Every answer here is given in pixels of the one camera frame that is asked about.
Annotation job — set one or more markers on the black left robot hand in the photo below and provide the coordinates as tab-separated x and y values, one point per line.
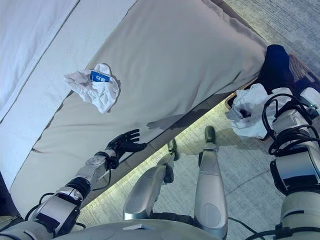
125	143

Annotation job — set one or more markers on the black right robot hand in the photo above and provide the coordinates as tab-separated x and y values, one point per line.
292	100

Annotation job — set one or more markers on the black garment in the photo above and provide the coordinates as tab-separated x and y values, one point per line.
275	65

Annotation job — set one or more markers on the plain white garment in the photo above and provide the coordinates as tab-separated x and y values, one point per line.
250	110

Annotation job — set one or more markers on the white garment with blue label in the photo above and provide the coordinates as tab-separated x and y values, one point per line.
102	97

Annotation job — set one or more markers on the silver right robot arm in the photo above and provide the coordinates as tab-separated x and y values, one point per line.
295	172

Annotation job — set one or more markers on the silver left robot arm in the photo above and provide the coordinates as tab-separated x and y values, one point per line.
57	207

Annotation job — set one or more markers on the brown wicker basket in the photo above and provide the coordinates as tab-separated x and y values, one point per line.
300	70

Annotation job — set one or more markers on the grey bed blanket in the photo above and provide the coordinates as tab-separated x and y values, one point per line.
162	62

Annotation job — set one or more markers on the grey robot torso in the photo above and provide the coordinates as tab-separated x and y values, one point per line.
150	232

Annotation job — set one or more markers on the white duvet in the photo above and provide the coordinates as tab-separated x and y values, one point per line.
32	50

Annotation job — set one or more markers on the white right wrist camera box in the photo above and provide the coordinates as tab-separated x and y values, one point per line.
310	96

